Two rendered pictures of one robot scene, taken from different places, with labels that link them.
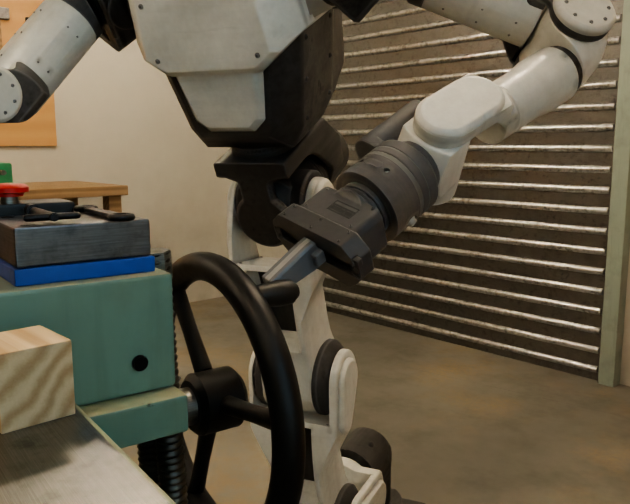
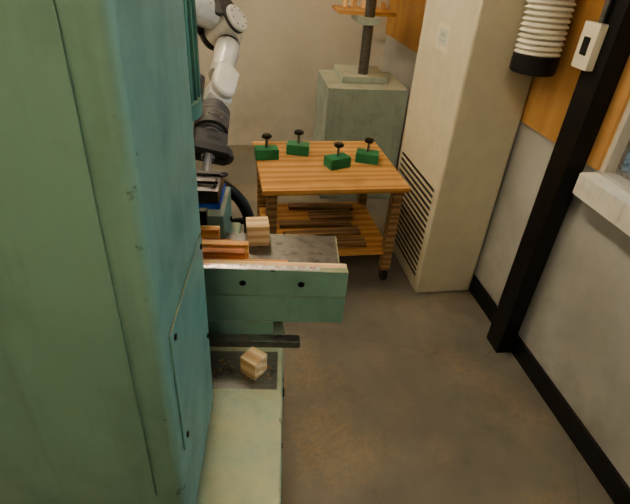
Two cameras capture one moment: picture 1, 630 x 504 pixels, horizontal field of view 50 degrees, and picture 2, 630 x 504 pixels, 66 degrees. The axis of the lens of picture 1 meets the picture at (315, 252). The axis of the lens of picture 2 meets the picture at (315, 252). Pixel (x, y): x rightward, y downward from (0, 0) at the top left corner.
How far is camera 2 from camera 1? 92 cm
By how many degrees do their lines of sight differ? 59
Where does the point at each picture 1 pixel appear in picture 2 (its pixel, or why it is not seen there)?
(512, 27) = (207, 23)
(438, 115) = (225, 86)
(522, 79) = (230, 57)
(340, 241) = (226, 151)
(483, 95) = (231, 72)
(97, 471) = (304, 239)
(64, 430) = (276, 238)
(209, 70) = not seen: hidden behind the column
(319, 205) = (203, 136)
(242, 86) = not seen: hidden behind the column
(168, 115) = not seen: outside the picture
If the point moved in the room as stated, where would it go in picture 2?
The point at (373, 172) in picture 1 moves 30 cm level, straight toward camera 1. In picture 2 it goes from (218, 118) to (311, 152)
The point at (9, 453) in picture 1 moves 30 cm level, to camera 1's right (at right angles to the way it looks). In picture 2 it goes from (282, 246) to (355, 195)
